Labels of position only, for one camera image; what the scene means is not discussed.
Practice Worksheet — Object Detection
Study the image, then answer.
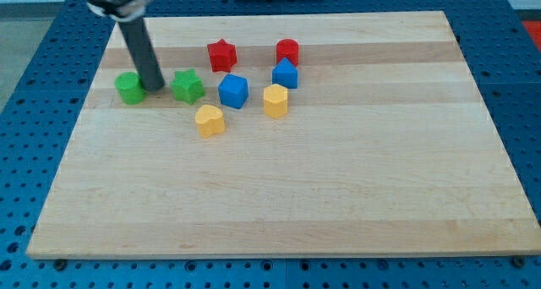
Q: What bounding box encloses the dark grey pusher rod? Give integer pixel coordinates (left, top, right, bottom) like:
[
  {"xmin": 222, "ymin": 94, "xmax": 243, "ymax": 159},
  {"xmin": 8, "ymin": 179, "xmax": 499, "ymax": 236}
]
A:
[{"xmin": 118, "ymin": 17, "xmax": 165, "ymax": 92}]

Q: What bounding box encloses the yellow hexagon block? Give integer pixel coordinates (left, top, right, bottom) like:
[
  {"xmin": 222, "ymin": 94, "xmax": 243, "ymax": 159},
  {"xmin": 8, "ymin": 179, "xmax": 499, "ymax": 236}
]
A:
[{"xmin": 263, "ymin": 84, "xmax": 288, "ymax": 119}]

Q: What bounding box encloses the green cylinder block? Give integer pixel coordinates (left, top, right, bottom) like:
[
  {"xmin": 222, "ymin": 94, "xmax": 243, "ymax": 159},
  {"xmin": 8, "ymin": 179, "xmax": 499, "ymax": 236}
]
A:
[{"xmin": 114, "ymin": 72, "xmax": 145, "ymax": 105}]

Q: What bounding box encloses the light wooden board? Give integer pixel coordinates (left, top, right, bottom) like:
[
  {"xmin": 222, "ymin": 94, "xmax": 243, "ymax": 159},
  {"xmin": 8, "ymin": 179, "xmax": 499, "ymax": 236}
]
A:
[{"xmin": 27, "ymin": 11, "xmax": 540, "ymax": 259}]

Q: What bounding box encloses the red cylinder block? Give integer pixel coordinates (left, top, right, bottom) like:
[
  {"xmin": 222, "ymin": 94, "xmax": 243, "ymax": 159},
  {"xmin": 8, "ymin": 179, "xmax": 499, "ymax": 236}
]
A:
[{"xmin": 276, "ymin": 39, "xmax": 300, "ymax": 67}]

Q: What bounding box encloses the blue cube block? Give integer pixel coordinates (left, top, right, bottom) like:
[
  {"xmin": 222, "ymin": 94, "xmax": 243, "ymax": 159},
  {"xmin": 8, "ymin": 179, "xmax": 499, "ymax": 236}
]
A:
[{"xmin": 218, "ymin": 74, "xmax": 249, "ymax": 109}]

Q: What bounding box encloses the red star block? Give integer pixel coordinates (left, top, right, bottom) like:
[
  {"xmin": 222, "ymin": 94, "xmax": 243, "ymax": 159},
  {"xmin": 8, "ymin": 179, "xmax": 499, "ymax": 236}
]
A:
[{"xmin": 207, "ymin": 39, "xmax": 238, "ymax": 73}]

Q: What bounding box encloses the green star block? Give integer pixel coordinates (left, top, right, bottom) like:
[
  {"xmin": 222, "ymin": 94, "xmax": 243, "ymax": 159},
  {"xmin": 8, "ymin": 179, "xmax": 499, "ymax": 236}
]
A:
[{"xmin": 171, "ymin": 68, "xmax": 205, "ymax": 105}]

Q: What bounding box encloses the blue pentagon block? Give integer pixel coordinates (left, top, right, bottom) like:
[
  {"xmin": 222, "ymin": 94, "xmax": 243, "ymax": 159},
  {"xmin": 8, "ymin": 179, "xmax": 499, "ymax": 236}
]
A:
[{"xmin": 271, "ymin": 57, "xmax": 298, "ymax": 89}]

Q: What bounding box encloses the yellow heart block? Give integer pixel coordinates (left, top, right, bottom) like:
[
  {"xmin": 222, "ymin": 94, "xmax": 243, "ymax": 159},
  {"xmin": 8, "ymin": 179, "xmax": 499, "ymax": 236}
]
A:
[{"xmin": 194, "ymin": 105, "xmax": 226, "ymax": 138}]

